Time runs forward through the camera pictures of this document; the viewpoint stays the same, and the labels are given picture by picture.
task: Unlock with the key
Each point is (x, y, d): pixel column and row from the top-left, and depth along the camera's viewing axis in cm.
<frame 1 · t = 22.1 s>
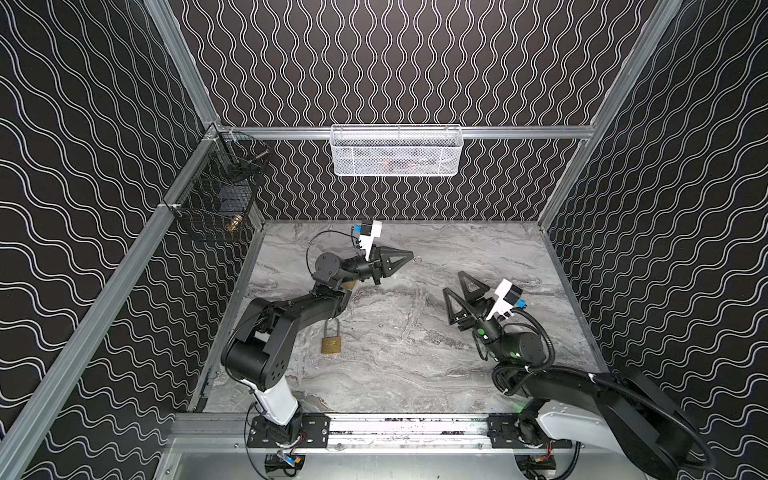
left hand: (420, 260, 68), fingers closed
right hand: (454, 283, 68), fingers open
large brass padlock: (331, 344, 90), on the table

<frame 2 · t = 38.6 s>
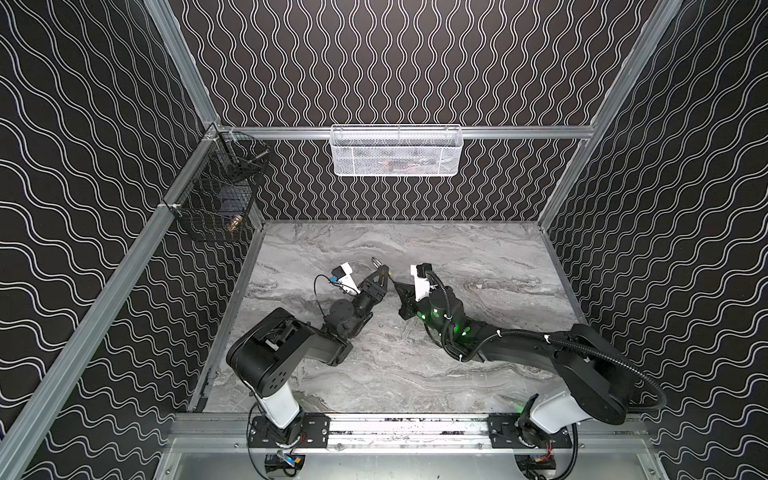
left hand: (398, 273, 79), fingers open
right hand: (398, 285, 82), fingers closed
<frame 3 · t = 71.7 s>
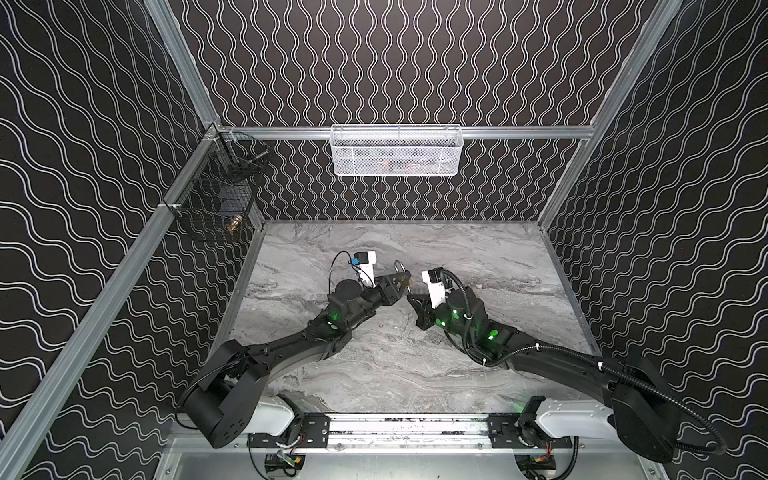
left hand: (417, 279, 74), fingers open
right hand: (410, 296, 79), fingers closed
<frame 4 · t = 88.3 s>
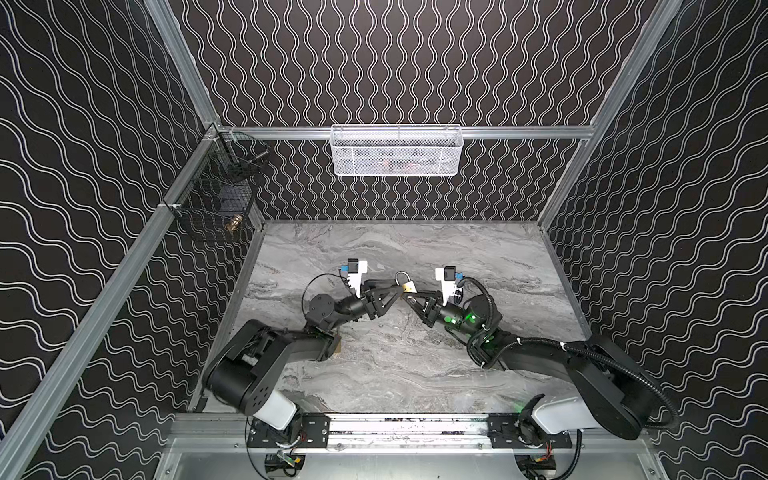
left hand: (407, 291, 71), fingers open
right hand: (405, 296, 75), fingers closed
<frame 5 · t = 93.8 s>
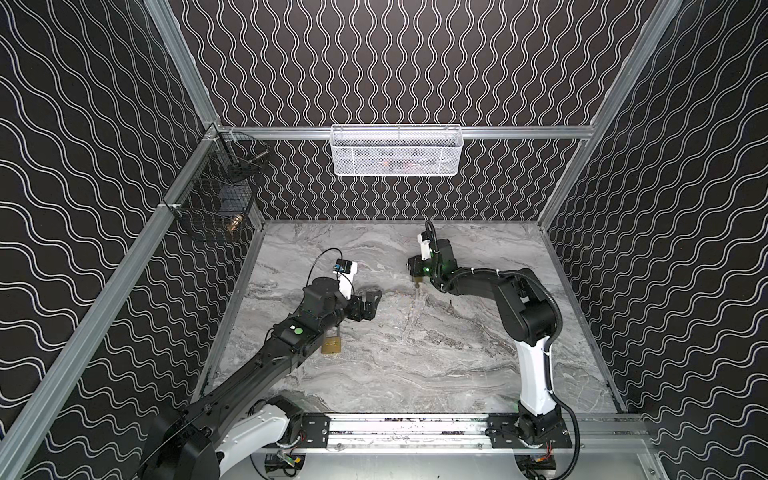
left hand: (375, 291, 77), fingers open
right hand: (413, 260, 104), fingers closed
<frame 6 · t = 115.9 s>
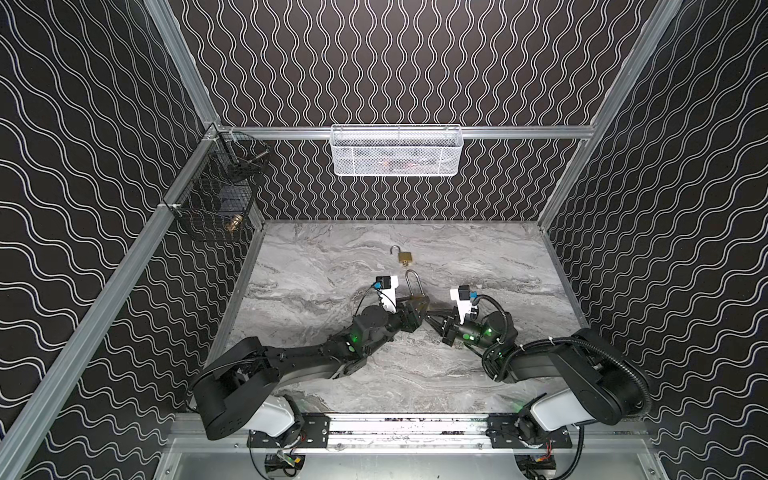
left hand: (433, 303, 74), fingers open
right hand: (424, 316, 79), fingers closed
small brass padlock: (402, 256, 112), on the table
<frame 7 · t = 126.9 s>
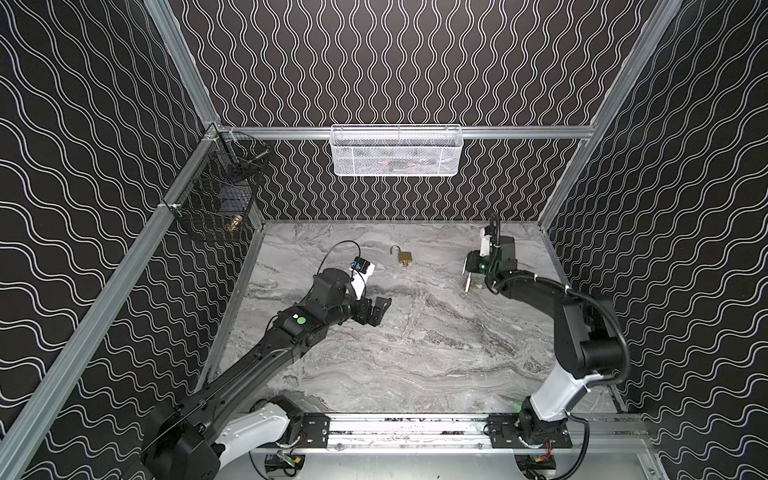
left hand: (384, 296, 75), fingers open
right hand: (473, 254, 97), fingers closed
